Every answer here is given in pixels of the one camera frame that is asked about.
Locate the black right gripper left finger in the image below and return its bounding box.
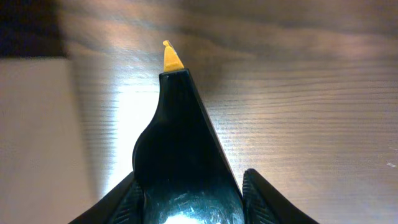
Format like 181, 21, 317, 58
70, 172, 144, 224

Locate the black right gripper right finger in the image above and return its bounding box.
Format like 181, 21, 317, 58
242, 169, 318, 224

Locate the small black glue bottle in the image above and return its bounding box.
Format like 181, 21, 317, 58
132, 41, 245, 223

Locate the cardboard box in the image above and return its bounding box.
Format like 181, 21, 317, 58
1, 58, 94, 223

